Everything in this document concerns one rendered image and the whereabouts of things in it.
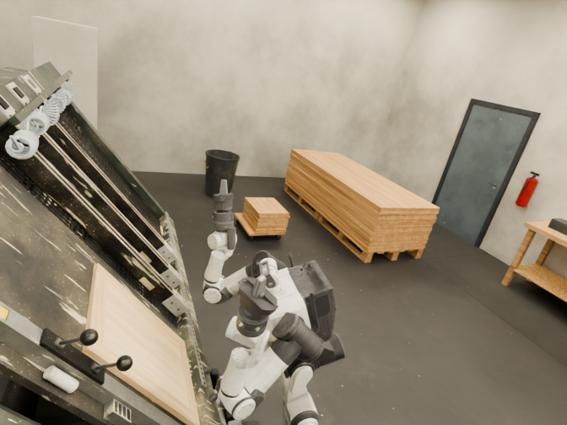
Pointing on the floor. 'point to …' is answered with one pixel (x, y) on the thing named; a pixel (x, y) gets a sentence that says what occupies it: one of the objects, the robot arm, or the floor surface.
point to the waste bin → (219, 169)
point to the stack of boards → (359, 205)
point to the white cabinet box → (70, 58)
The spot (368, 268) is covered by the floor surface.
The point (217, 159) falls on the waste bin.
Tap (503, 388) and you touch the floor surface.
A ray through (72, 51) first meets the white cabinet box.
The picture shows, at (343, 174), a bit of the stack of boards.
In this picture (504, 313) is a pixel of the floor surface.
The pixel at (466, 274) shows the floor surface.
